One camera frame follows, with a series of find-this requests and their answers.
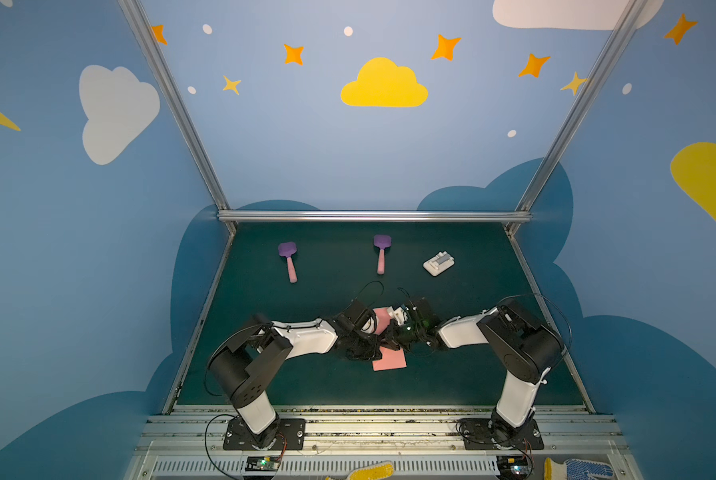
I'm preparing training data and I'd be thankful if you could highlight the pink square paper sheet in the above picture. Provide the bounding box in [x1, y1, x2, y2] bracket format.
[372, 307, 407, 372]

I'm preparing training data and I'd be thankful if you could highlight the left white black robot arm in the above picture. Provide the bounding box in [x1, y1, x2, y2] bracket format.
[207, 300, 385, 449]

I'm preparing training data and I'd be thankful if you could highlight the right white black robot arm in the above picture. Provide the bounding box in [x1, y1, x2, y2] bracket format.
[374, 294, 568, 449]

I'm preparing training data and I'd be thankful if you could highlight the white small plastic device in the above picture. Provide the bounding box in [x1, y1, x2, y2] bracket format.
[423, 251, 455, 277]

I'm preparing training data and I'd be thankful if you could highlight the right purple pink spatula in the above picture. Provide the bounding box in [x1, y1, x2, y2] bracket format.
[374, 234, 392, 275]

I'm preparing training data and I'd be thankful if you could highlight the purple pink spatula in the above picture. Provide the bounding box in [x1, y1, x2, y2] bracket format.
[374, 234, 392, 275]
[278, 242, 298, 284]

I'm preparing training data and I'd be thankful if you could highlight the left purple pink spatula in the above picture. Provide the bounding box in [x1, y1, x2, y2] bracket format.
[278, 242, 298, 284]

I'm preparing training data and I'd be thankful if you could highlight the yellow glove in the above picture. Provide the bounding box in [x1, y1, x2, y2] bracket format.
[344, 461, 395, 480]

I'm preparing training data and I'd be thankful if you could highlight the left green circuit board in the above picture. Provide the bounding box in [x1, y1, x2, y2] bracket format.
[244, 456, 281, 473]

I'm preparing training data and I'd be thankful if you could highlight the green circuit board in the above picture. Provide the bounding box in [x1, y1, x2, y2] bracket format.
[497, 456, 533, 480]
[244, 456, 281, 473]

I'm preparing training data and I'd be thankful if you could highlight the right green circuit board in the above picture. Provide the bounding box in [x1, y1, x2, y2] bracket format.
[497, 456, 533, 480]

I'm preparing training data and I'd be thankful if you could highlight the blue white glove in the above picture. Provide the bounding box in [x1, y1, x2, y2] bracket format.
[543, 458, 615, 480]

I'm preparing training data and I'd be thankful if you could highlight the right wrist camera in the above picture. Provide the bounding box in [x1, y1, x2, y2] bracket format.
[387, 306, 408, 326]

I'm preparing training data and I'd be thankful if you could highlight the aluminium front rail base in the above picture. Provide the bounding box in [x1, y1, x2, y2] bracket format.
[125, 405, 643, 479]

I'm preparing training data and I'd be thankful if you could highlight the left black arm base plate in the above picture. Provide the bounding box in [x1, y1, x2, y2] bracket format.
[222, 417, 306, 451]

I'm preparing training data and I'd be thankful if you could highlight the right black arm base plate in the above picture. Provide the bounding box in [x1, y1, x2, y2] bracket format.
[456, 418, 545, 450]

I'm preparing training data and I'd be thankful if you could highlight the horizontal aluminium frame bar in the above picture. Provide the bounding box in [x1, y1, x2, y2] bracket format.
[218, 210, 532, 224]

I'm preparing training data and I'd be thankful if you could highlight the right aluminium frame post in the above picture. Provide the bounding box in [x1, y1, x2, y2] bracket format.
[506, 0, 649, 238]

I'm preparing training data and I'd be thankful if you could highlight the aluminium frame post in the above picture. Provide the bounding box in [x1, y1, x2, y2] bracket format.
[118, 0, 230, 213]
[506, 0, 649, 238]

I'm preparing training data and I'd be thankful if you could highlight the left aluminium frame post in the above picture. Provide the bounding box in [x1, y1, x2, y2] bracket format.
[118, 0, 230, 213]

